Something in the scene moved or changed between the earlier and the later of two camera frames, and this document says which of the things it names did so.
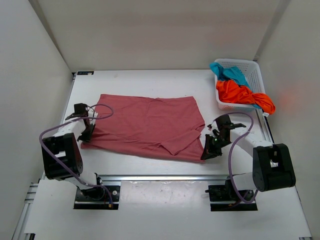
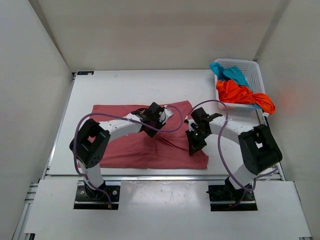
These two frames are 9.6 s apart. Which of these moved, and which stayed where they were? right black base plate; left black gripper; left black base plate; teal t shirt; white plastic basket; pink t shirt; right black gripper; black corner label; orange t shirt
Moved: left black gripper; right black gripper; pink t shirt
Stayed: orange t shirt; left black base plate; black corner label; teal t shirt; white plastic basket; right black base plate
